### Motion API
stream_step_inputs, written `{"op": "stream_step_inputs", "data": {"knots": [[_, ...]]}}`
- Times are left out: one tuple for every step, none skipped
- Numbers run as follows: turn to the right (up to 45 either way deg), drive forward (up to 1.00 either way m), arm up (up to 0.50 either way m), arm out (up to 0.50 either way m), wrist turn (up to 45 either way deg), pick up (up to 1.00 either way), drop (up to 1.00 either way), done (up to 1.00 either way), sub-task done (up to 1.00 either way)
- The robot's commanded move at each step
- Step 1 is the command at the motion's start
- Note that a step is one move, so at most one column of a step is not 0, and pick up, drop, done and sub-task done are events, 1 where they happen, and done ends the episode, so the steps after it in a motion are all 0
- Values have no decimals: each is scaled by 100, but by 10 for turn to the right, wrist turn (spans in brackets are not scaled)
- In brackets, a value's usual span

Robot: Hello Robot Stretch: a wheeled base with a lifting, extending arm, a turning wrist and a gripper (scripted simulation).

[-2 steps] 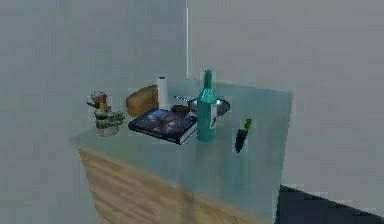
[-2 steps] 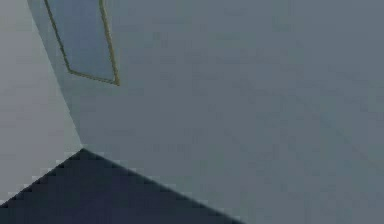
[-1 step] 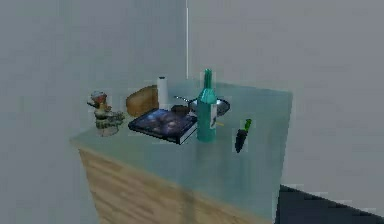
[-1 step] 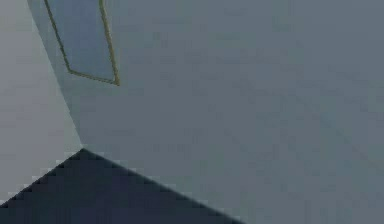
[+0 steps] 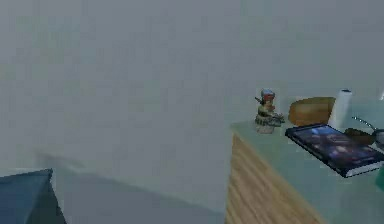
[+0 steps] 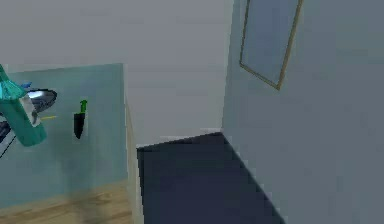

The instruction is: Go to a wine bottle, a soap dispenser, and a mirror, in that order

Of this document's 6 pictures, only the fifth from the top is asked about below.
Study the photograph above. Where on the small seated figurine statue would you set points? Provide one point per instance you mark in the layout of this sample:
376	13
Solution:
266	115

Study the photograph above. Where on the wooden counter with pale top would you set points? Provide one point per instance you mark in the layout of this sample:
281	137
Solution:
266	186

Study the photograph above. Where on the brown bread loaf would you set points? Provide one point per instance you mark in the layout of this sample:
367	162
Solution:
310	111

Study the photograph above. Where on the dark blue book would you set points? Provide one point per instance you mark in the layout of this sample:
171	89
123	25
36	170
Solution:
336	146

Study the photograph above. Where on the white paper towel roll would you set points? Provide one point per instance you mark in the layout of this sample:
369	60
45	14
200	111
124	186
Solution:
340	108

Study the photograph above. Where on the brown potato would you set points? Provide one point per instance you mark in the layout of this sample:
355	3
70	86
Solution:
359	136

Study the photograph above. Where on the dark blue bin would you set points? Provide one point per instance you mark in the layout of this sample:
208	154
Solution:
23	196

